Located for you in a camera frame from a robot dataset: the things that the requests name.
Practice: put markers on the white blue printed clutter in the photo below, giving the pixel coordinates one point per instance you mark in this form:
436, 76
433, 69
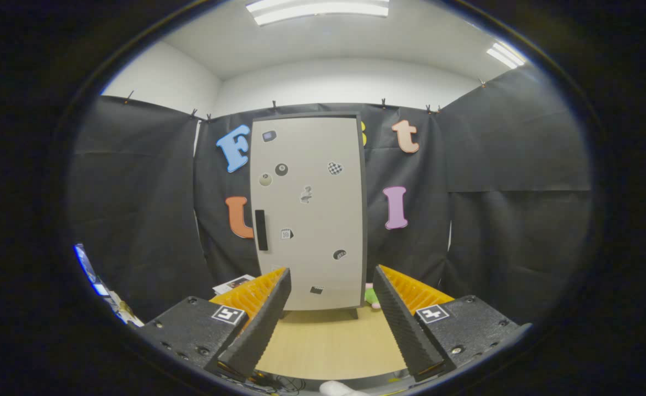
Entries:
119, 308

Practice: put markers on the pink and green plush toy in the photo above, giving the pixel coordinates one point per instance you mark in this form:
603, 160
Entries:
371, 297

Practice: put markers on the small ceiling light panel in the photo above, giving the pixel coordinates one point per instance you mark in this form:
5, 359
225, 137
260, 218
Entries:
506, 55

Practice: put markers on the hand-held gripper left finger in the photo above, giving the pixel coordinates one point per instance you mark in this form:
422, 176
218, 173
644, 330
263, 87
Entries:
262, 330

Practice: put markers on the beige shoe cabinet door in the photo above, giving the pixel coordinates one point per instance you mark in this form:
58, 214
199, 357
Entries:
312, 220

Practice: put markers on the long ceiling light panel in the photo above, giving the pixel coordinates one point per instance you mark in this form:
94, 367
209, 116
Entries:
317, 10

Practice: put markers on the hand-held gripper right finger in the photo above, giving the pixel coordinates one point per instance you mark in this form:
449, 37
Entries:
405, 330

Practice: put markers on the white book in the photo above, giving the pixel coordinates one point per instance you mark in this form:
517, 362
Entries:
229, 285

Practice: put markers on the black backdrop cloth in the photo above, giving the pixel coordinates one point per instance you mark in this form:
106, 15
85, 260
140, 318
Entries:
493, 231

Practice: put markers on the grey shoe cabinet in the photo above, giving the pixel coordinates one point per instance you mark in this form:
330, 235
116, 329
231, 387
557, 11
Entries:
364, 220

